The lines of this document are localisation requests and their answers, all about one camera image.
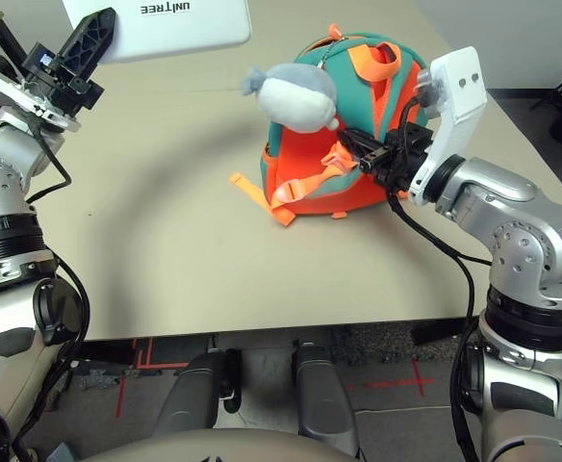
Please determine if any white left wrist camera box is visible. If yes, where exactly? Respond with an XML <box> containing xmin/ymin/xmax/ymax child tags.
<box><xmin>0</xmin><ymin>26</ymin><xmax>83</xmax><ymax>134</ymax></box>

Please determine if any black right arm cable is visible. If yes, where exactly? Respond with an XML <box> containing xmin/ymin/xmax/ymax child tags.
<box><xmin>386</xmin><ymin>95</ymin><xmax>479</xmax><ymax>462</ymax></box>

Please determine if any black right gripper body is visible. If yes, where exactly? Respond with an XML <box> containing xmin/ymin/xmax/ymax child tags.
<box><xmin>357</xmin><ymin>124</ymin><xmax>432</xmax><ymax>195</ymax></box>

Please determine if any beige robot torso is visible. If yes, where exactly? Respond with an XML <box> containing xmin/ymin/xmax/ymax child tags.
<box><xmin>76</xmin><ymin>427</ymin><xmax>354</xmax><ymax>462</ymax></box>

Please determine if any black framed side table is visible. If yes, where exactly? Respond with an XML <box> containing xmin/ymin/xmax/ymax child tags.
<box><xmin>0</xmin><ymin>12</ymin><xmax>27</xmax><ymax>73</ymax></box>

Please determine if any orange and teal backpack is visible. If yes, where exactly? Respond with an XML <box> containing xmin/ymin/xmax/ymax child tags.
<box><xmin>228</xmin><ymin>23</ymin><xmax>429</xmax><ymax>227</ymax></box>

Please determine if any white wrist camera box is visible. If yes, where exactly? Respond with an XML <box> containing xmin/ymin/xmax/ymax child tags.
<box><xmin>408</xmin><ymin>45</ymin><xmax>489</xmax><ymax>209</ymax></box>
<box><xmin>0</xmin><ymin>26</ymin><xmax>83</xmax><ymax>134</ymax></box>

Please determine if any grey robot leg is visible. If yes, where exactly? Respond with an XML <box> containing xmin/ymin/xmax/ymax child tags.
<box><xmin>294</xmin><ymin>341</ymin><xmax>362</xmax><ymax>456</ymax></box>
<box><xmin>153</xmin><ymin>350</ymin><xmax>242</xmax><ymax>434</ymax></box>

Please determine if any white unitree pencil case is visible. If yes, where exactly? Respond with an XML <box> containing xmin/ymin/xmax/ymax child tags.
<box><xmin>62</xmin><ymin>0</ymin><xmax>253</xmax><ymax>64</ymax></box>

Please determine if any grey plush zipper pendant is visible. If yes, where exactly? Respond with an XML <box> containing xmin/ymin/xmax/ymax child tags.
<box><xmin>241</xmin><ymin>40</ymin><xmax>343</xmax><ymax>132</ymax></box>

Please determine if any grey robot left leg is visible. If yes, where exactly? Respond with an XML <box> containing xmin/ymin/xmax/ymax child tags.
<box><xmin>153</xmin><ymin>350</ymin><xmax>242</xmax><ymax>434</ymax></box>

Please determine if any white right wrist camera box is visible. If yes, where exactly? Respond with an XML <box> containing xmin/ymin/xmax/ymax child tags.
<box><xmin>408</xmin><ymin>45</ymin><xmax>489</xmax><ymax>209</ymax></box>

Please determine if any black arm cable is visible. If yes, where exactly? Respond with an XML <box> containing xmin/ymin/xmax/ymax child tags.
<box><xmin>386</xmin><ymin>95</ymin><xmax>479</xmax><ymax>462</ymax></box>
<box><xmin>11</xmin><ymin>127</ymin><xmax>92</xmax><ymax>462</ymax></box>

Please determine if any grey robot right leg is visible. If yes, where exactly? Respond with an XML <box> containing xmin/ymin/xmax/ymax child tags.
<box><xmin>294</xmin><ymin>341</ymin><xmax>362</xmax><ymax>456</ymax></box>

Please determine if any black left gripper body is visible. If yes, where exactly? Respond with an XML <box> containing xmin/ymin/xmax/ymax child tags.
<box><xmin>23</xmin><ymin>42</ymin><xmax>105</xmax><ymax>116</ymax></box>

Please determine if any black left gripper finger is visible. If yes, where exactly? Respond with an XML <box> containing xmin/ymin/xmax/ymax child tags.
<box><xmin>63</xmin><ymin>8</ymin><xmax>117</xmax><ymax>73</ymax></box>

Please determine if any black table leg base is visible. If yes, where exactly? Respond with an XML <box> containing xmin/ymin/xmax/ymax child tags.
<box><xmin>411</xmin><ymin>317</ymin><xmax>477</xmax><ymax>344</ymax></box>

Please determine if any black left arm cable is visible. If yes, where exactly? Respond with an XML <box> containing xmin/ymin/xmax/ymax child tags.
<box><xmin>11</xmin><ymin>127</ymin><xmax>92</xmax><ymax>462</ymax></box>

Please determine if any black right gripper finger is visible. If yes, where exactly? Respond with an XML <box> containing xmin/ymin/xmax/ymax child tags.
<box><xmin>337</xmin><ymin>127</ymin><xmax>384</xmax><ymax>152</ymax></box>
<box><xmin>343</xmin><ymin>141</ymin><xmax>367</xmax><ymax>165</ymax></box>

